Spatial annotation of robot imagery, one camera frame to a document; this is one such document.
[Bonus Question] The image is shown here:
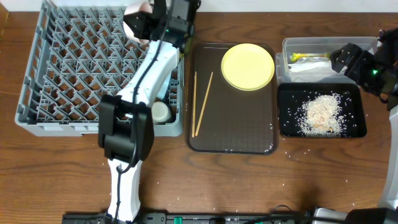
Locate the white bowl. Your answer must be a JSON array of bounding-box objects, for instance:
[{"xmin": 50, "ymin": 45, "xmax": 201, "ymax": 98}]
[{"xmin": 123, "ymin": 1, "xmax": 153, "ymax": 45}]

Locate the white paper napkin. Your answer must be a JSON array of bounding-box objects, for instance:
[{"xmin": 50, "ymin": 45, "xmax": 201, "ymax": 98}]
[{"xmin": 288, "ymin": 60, "xmax": 332, "ymax": 73}]

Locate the green snack wrapper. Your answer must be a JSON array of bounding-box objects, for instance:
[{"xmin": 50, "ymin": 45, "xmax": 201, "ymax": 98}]
[{"xmin": 290, "ymin": 52, "xmax": 330, "ymax": 63}]

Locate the white cup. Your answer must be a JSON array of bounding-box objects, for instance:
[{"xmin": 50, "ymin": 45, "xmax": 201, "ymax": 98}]
[{"xmin": 151, "ymin": 101, "xmax": 172, "ymax": 124}]

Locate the light blue bowl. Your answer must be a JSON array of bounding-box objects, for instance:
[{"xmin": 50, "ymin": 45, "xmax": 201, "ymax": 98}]
[{"xmin": 157, "ymin": 74, "xmax": 171, "ymax": 101}]

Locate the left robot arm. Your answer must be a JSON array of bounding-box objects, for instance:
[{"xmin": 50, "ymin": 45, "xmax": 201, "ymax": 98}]
[{"xmin": 98, "ymin": 0, "xmax": 201, "ymax": 223}]

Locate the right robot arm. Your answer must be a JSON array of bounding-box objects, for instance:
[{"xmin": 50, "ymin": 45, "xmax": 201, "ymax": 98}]
[{"xmin": 330, "ymin": 29, "xmax": 397, "ymax": 223}]

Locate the black waste tray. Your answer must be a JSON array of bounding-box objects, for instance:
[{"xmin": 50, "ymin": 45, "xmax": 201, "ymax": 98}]
[{"xmin": 277, "ymin": 83, "xmax": 367, "ymax": 138}]

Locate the grey dishwasher rack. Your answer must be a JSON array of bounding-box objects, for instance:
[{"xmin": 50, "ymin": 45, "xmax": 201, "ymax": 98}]
[{"xmin": 15, "ymin": 1, "xmax": 184, "ymax": 137}]

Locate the clear plastic bin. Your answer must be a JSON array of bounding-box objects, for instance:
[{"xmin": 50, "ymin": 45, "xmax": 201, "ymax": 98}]
[{"xmin": 275, "ymin": 37, "xmax": 379, "ymax": 84}]

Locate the rice pile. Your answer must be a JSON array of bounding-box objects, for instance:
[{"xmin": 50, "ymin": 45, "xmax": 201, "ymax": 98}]
[{"xmin": 282, "ymin": 91, "xmax": 358, "ymax": 138}]

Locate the left wooden chopstick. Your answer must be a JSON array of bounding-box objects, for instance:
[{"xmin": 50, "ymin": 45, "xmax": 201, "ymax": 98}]
[{"xmin": 192, "ymin": 72, "xmax": 197, "ymax": 138}]

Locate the wooden chopstick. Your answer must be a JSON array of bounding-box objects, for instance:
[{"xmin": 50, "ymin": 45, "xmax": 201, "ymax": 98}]
[
  {"xmin": 195, "ymin": 72, "xmax": 213, "ymax": 136},
  {"xmin": 192, "ymin": 72, "xmax": 197, "ymax": 138}
]

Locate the right wooden chopstick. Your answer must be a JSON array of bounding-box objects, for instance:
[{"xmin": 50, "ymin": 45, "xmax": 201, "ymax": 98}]
[{"xmin": 195, "ymin": 72, "xmax": 213, "ymax": 136}]

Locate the yellow plate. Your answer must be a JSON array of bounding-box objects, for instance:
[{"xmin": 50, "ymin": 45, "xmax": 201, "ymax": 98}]
[{"xmin": 221, "ymin": 44, "xmax": 275, "ymax": 91}]

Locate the dark brown serving tray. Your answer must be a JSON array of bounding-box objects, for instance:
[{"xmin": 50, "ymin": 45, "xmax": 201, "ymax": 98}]
[{"xmin": 185, "ymin": 42, "xmax": 279, "ymax": 155}]

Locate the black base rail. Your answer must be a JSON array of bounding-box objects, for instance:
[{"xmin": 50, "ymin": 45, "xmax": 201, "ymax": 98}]
[{"xmin": 61, "ymin": 212, "xmax": 315, "ymax": 224}]

